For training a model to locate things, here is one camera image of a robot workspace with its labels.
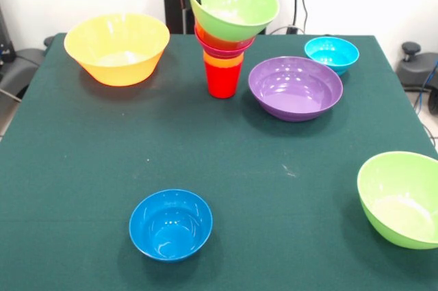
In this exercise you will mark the green plastic bowl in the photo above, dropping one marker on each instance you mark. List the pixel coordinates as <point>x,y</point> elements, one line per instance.
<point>236,3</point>
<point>400,202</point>

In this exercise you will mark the red-orange plastic bowl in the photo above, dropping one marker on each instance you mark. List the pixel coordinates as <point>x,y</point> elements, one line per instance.
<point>212,40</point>

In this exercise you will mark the pink plastic bowl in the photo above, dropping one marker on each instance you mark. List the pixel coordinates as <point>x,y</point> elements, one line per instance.
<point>222,53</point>

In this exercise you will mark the orange plastic cup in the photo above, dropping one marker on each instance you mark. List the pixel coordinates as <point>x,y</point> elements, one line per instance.
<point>222,62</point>

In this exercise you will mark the red plastic cup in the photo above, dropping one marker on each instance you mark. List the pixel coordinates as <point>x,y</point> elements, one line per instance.
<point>223,80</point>

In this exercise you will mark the large orange plastic bowl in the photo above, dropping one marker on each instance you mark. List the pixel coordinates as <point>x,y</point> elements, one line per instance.
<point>116,44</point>

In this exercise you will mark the purple plastic bowl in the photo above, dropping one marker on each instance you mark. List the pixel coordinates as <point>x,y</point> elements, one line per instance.
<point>295,92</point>

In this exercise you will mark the cyan plastic bowl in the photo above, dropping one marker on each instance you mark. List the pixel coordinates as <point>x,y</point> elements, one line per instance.
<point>332,53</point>

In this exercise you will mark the blue plastic bowl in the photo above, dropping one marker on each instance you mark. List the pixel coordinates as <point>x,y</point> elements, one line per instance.
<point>170,226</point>

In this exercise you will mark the dark green tablecloth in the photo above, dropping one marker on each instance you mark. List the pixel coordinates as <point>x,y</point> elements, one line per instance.
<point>291,253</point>

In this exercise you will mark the black pedestal foot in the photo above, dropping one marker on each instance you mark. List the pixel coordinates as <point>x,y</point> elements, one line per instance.
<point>415,68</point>
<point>20,65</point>

